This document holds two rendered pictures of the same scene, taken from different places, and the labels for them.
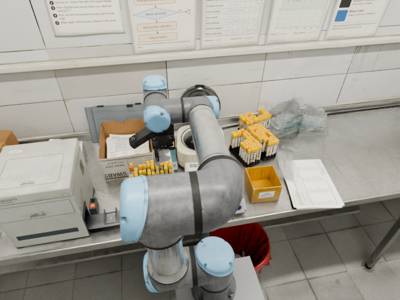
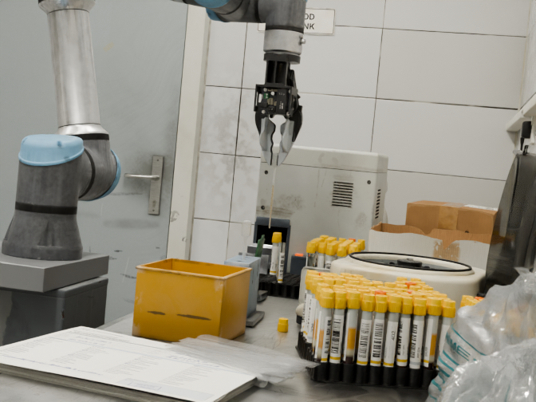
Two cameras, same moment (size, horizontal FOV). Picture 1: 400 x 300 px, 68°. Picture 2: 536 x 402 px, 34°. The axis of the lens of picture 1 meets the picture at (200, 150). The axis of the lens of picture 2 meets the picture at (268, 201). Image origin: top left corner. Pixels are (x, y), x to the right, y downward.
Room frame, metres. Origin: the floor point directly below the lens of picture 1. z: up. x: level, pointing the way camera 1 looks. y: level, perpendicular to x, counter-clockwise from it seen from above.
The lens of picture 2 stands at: (1.53, -1.41, 1.15)
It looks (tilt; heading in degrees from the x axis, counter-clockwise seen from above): 3 degrees down; 114
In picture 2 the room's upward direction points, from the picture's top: 5 degrees clockwise
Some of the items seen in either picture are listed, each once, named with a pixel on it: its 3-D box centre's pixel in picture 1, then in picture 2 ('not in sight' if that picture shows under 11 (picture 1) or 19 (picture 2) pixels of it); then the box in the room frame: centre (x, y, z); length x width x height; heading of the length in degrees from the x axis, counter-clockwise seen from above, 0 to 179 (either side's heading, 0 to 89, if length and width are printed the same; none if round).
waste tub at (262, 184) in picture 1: (262, 184); (193, 301); (0.91, -0.28, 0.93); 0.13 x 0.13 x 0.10; 9
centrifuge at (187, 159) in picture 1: (200, 149); (396, 295); (1.14, 0.00, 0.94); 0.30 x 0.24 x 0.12; 3
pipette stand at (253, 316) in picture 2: not in sight; (240, 289); (0.91, -0.12, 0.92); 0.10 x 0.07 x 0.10; 104
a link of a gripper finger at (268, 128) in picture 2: (162, 158); (264, 140); (0.81, 0.14, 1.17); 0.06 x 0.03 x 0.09; 102
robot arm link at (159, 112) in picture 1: (162, 112); (234, 1); (0.73, 0.11, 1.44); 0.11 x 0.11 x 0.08; 8
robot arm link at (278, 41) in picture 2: not in sight; (284, 45); (0.83, 0.15, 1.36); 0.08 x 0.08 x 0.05
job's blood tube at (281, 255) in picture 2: not in sight; (280, 267); (0.85, 0.18, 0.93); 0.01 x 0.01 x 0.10
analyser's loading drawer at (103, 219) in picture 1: (105, 218); (263, 256); (0.72, 0.38, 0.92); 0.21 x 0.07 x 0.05; 102
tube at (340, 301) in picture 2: not in sight; (336, 335); (1.17, -0.38, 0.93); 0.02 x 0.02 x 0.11
